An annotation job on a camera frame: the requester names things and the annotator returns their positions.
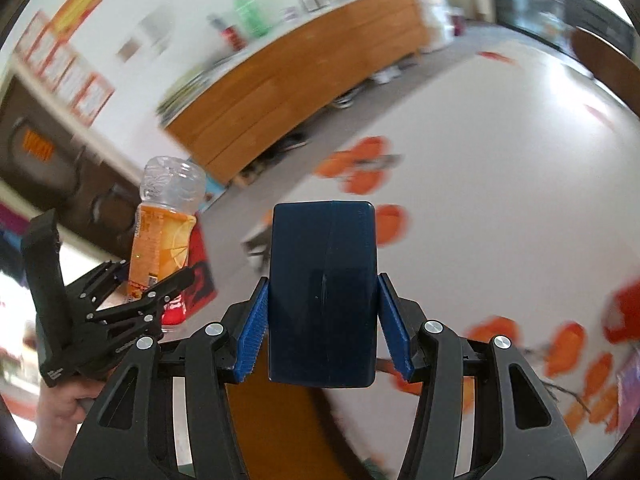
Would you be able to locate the green plastic bottle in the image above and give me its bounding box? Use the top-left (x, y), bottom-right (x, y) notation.
top-left (231, 0), bottom-right (274, 41)

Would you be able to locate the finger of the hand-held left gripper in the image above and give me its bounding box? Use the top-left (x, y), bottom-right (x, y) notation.
top-left (86, 266), bottom-right (198, 333)
top-left (64, 259), bottom-right (132, 311)

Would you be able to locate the stack of papers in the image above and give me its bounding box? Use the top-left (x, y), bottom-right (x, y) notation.
top-left (156, 67), bottom-right (217, 127)

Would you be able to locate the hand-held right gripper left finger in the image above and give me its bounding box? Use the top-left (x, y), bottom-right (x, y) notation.
top-left (62, 276), bottom-right (271, 480)

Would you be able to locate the orange wall poster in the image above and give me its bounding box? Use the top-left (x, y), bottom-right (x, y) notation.
top-left (50, 0), bottom-right (112, 43)

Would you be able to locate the red packet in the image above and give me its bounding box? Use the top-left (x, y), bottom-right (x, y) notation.
top-left (160, 225), bottom-right (219, 329)

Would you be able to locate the dark cabinet with orange sign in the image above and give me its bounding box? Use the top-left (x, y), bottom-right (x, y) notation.
top-left (0, 72), bottom-right (147, 261)

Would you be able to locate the wooden counter cabinet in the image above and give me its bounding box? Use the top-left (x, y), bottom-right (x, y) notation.
top-left (157, 0), bottom-right (433, 187)

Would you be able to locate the dark shoe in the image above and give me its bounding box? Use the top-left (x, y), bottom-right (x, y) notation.
top-left (271, 131), bottom-right (309, 155)

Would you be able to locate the person's left hand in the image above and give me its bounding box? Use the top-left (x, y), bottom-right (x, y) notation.
top-left (31, 377), bottom-right (98, 461)

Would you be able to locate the orange juice plastic bottle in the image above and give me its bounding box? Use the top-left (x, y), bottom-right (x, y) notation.
top-left (127, 156), bottom-right (207, 311)

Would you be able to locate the dark blue box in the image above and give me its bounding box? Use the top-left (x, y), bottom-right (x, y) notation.
top-left (267, 201), bottom-right (378, 389)

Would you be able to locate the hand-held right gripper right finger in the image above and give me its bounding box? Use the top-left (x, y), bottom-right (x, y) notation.
top-left (377, 272), bottom-right (588, 480)

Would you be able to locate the red can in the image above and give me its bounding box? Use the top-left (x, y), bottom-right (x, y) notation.
top-left (207, 14), bottom-right (247, 52)

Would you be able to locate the row of orange-framed notices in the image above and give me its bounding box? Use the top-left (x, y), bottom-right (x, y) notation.
top-left (15, 10), bottom-right (114, 128)

